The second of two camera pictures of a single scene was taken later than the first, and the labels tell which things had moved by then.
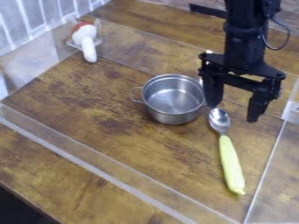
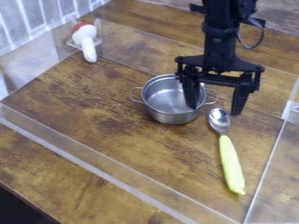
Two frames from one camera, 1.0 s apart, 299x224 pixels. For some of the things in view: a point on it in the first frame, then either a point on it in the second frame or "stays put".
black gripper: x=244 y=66 -> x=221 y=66
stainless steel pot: x=174 y=97 stays put
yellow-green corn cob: x=219 y=119 stays put
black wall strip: x=201 y=10 stays put
